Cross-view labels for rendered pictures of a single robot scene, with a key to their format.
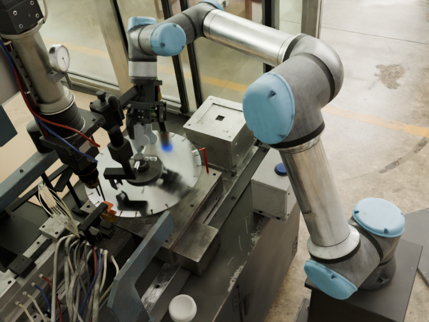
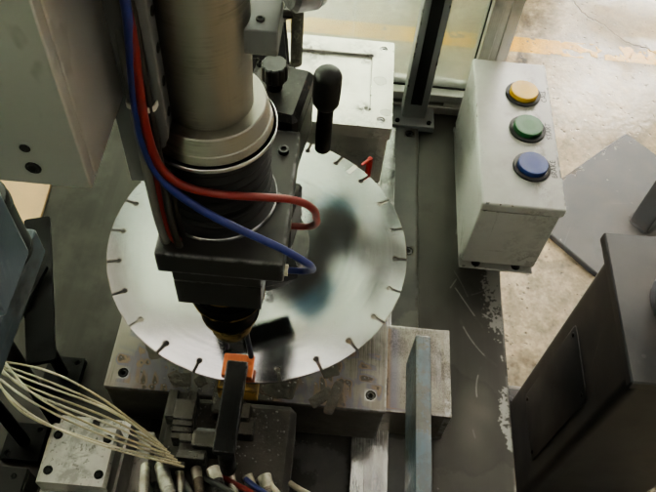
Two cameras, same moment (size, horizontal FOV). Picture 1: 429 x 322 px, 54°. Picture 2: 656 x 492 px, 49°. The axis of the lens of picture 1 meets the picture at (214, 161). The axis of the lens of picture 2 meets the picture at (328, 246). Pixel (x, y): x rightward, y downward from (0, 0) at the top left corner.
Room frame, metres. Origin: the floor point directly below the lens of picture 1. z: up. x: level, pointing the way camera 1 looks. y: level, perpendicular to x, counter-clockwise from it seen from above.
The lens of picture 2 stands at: (0.42, 0.41, 1.61)
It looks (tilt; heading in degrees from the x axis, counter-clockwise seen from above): 55 degrees down; 325
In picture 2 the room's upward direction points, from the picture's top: 6 degrees clockwise
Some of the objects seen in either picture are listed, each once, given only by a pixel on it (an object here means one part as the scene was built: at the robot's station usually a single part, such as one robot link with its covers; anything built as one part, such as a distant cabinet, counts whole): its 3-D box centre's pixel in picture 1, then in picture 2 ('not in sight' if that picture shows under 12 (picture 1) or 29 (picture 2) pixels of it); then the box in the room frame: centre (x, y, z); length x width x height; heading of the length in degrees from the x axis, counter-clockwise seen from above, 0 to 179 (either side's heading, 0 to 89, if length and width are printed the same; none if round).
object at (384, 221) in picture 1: (373, 229); not in sight; (0.56, -0.36, 0.91); 0.13 x 0.12 x 0.14; 127
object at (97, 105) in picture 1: (112, 128); (274, 161); (0.77, 0.22, 1.17); 0.06 x 0.05 x 0.20; 136
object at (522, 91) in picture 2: not in sight; (522, 94); (0.93, -0.27, 0.90); 0.04 x 0.04 x 0.02
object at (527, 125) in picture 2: not in sight; (526, 129); (0.87, -0.23, 0.90); 0.04 x 0.04 x 0.02
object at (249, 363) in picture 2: (98, 222); (233, 412); (0.68, 0.31, 0.95); 0.10 x 0.03 x 0.07; 145
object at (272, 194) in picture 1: (286, 169); (502, 164); (0.88, -0.22, 0.82); 0.28 x 0.11 x 0.15; 145
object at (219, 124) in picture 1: (221, 134); (327, 116); (1.08, -0.04, 0.82); 0.18 x 0.18 x 0.15; 55
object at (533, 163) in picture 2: (283, 169); (531, 167); (0.81, -0.19, 0.90); 0.04 x 0.04 x 0.02
